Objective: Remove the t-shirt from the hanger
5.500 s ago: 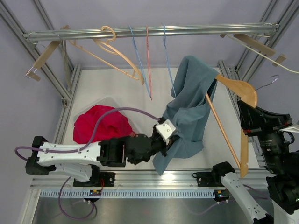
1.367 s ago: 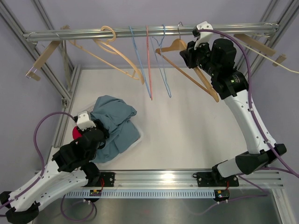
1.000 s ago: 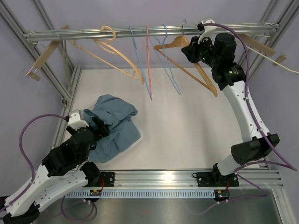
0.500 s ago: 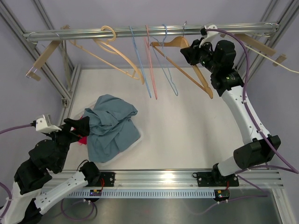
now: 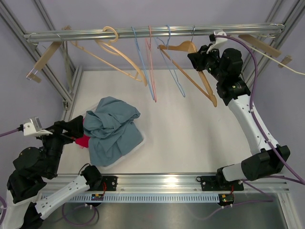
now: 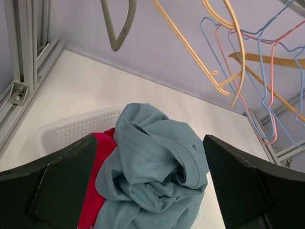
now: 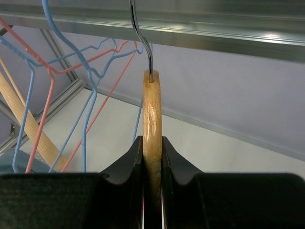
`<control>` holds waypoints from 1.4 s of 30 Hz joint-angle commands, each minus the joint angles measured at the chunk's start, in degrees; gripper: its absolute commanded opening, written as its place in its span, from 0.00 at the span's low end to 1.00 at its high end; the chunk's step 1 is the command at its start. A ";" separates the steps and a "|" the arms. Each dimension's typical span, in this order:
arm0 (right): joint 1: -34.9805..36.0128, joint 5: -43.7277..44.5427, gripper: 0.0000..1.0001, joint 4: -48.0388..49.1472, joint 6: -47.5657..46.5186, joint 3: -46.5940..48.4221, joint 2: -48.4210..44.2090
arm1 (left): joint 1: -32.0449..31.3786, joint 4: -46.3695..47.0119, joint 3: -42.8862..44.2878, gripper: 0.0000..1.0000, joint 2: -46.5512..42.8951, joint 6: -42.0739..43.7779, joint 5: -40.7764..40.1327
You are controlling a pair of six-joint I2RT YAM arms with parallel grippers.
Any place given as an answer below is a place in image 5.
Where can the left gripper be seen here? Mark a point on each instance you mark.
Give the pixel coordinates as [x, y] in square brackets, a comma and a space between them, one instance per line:
[75, 127]

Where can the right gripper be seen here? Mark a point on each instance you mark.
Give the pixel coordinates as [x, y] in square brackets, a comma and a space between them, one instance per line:
[198, 58]

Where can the red t shirt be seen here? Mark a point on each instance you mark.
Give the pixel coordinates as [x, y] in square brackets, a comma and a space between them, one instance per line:
[83, 142]

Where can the grey blue t shirt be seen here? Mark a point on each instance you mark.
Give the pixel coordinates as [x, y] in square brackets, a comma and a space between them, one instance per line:
[111, 130]

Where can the pink wire hanger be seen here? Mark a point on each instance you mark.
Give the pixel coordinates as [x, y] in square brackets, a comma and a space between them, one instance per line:
[148, 42]

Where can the light blue wire hanger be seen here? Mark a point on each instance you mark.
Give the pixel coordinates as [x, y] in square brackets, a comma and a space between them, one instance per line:
[142, 62]

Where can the beige plastic hanger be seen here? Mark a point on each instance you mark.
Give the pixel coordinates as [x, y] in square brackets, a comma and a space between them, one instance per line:
[107, 46]

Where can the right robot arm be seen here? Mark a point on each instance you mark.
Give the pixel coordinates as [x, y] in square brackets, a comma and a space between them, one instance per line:
[268, 157]

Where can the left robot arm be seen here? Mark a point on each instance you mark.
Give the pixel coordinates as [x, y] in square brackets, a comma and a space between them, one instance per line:
[22, 209]

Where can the right wooden clip hanger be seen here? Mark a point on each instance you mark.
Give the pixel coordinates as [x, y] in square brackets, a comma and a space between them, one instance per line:
[265, 48]

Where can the wooden clip hanger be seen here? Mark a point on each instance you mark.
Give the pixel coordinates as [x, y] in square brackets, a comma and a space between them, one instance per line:
[43, 60]
[265, 48]

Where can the left wooden clip hanger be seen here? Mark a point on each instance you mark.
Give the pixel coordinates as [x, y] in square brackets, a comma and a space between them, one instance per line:
[43, 60]

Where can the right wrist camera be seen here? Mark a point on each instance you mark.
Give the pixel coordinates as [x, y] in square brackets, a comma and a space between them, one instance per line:
[217, 39]

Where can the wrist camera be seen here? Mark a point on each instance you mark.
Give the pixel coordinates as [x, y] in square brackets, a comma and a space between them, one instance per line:
[217, 39]
[32, 127]

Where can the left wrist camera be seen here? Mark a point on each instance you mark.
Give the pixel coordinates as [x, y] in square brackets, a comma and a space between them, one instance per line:
[32, 127]

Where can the metal hanging rail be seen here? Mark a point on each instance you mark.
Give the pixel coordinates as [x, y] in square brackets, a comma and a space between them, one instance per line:
[146, 32]

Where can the white slotted cable duct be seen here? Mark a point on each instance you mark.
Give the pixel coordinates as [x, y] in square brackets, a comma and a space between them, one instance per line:
[145, 198]

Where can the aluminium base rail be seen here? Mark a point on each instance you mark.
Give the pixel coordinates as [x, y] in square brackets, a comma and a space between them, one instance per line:
[183, 183]

